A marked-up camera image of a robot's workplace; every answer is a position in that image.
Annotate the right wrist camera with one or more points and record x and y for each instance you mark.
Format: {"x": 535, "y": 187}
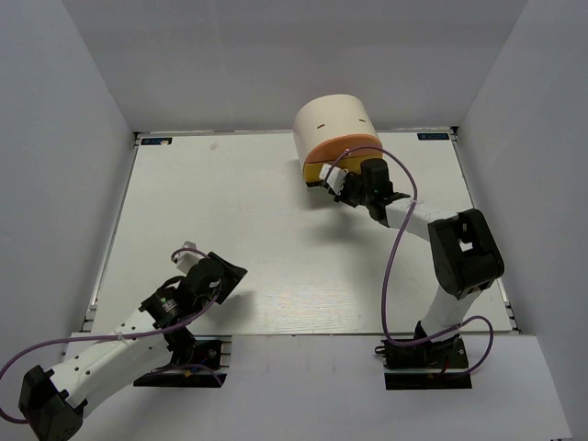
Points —
{"x": 333, "y": 178}

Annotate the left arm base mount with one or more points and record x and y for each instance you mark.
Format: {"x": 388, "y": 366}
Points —
{"x": 205, "y": 367}

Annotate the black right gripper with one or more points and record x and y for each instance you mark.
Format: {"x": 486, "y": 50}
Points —
{"x": 349, "y": 178}

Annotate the blue label right corner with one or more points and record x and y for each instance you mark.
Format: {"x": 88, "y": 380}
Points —
{"x": 432, "y": 136}

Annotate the blue label left corner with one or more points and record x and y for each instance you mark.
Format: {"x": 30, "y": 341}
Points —
{"x": 156, "y": 141}

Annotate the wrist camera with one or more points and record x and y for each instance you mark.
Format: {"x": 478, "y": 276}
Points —
{"x": 187, "y": 256}
{"x": 333, "y": 178}

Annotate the round cream drawer cabinet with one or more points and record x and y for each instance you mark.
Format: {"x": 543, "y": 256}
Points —
{"x": 334, "y": 129}

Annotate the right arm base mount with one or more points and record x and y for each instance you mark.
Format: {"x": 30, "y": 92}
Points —
{"x": 431, "y": 366}

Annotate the blue label corner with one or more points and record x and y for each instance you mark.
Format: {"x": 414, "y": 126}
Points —
{"x": 432, "y": 136}
{"x": 156, "y": 141}

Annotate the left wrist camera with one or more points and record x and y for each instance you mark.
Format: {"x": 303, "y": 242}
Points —
{"x": 187, "y": 256}

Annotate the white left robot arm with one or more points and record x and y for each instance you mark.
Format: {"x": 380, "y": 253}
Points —
{"x": 153, "y": 340}

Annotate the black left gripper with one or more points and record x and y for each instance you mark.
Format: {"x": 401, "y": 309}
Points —
{"x": 231, "y": 277}

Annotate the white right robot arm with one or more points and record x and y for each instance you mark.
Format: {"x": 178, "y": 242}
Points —
{"x": 466, "y": 258}

